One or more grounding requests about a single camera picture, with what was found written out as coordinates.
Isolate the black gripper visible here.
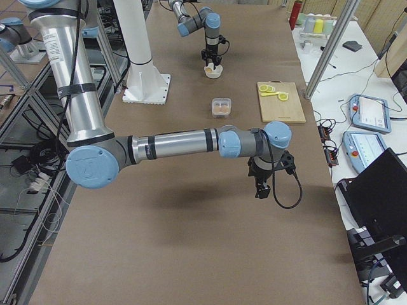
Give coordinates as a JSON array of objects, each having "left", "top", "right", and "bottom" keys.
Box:
[
  {"left": 247, "top": 157, "right": 273, "bottom": 199},
  {"left": 201, "top": 46, "right": 222, "bottom": 71}
]

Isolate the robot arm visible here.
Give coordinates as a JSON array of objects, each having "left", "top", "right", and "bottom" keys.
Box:
[
  {"left": 19, "top": 1, "right": 302, "bottom": 202},
  {"left": 167, "top": 1, "right": 229, "bottom": 78}
]

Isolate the clear plastic egg box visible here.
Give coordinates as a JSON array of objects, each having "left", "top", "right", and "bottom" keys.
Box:
[{"left": 211, "top": 97, "right": 231, "bottom": 118}]

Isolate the white ceramic bowl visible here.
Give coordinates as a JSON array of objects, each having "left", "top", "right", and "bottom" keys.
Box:
[{"left": 203, "top": 63, "right": 223, "bottom": 79}]

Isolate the bamboo cutting board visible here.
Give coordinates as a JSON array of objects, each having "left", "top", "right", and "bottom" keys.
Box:
[{"left": 256, "top": 81, "right": 306, "bottom": 123}]

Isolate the grey cup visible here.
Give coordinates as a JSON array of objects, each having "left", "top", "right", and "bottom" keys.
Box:
[{"left": 303, "top": 17, "right": 315, "bottom": 33}]

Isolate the near blue teach pendant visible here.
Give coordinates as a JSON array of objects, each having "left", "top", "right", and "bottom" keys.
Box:
[{"left": 343, "top": 132, "right": 387, "bottom": 173}]

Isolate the blue teach pendant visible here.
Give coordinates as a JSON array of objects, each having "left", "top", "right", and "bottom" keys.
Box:
[
  {"left": 343, "top": 132, "right": 387, "bottom": 173},
  {"left": 349, "top": 94, "right": 392, "bottom": 133}
]

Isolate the yellow cup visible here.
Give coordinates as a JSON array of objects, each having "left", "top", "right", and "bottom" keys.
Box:
[{"left": 313, "top": 18, "right": 324, "bottom": 34}]

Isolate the light blue cup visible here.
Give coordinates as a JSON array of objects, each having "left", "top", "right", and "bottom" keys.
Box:
[{"left": 322, "top": 20, "right": 334, "bottom": 36}]

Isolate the far blue teach pendant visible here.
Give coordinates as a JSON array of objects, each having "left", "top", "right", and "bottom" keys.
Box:
[{"left": 349, "top": 94, "right": 392, "bottom": 133}]

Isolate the small black square device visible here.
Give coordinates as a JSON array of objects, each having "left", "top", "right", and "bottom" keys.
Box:
[{"left": 342, "top": 41, "right": 363, "bottom": 52}]

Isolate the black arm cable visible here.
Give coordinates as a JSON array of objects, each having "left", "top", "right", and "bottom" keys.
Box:
[
  {"left": 259, "top": 128, "right": 303, "bottom": 210},
  {"left": 157, "top": 0, "right": 230, "bottom": 63}
]

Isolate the lemon slice pair near handle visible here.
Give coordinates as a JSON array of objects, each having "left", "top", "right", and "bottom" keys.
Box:
[{"left": 258, "top": 84, "right": 275, "bottom": 93}]

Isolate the white camera stand pole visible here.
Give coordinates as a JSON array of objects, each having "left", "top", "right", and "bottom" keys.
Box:
[{"left": 114, "top": 0, "right": 171, "bottom": 105}]

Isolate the aluminium frame post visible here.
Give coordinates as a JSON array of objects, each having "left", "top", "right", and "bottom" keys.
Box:
[{"left": 304, "top": 0, "right": 361, "bottom": 100}]

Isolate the aluminium table frame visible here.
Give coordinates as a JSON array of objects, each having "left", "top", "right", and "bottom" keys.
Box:
[{"left": 0, "top": 18, "right": 128, "bottom": 299}]

